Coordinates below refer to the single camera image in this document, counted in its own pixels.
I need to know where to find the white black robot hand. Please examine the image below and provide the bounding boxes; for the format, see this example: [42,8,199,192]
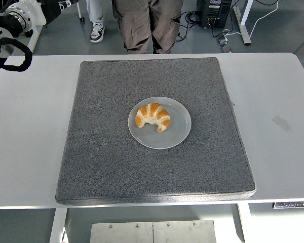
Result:
[21,0,79,28]

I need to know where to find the golden croissant bread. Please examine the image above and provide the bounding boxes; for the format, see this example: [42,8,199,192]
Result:
[135,102,171,133]

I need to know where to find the round grey plate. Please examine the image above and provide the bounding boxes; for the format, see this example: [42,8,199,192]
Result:
[128,96,193,150]

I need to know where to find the grey metal plate with screws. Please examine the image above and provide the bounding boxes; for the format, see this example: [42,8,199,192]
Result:
[90,222,154,243]
[153,220,217,243]

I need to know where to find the white desk leg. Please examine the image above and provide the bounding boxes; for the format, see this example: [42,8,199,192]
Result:
[233,0,254,46]
[27,24,45,55]

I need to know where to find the white chair leg with caster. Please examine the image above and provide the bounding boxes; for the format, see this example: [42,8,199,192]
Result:
[76,0,86,22]

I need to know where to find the person's leg with sneaker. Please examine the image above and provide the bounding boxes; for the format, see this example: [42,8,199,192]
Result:
[86,0,106,44]

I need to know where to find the standing person's legs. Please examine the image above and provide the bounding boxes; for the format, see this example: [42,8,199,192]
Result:
[111,0,184,55]

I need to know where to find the black computer tower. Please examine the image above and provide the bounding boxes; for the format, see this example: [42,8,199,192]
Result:
[197,0,233,28]

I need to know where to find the grey foot pedal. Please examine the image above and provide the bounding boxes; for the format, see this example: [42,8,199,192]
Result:
[217,35,233,54]

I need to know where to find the grey speckled mat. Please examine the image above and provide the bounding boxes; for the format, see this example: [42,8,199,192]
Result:
[55,57,256,206]

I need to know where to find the white table leg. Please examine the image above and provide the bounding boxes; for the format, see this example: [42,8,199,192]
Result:
[49,208,68,243]
[237,203,254,243]

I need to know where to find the table height control panel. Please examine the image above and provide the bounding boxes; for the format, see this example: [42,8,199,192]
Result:
[273,200,304,210]

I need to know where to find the black floor cable with plug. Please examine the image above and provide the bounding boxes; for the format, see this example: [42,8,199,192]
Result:
[176,10,201,41]

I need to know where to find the white floor cable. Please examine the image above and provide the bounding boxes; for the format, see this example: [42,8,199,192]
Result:
[222,0,279,38]

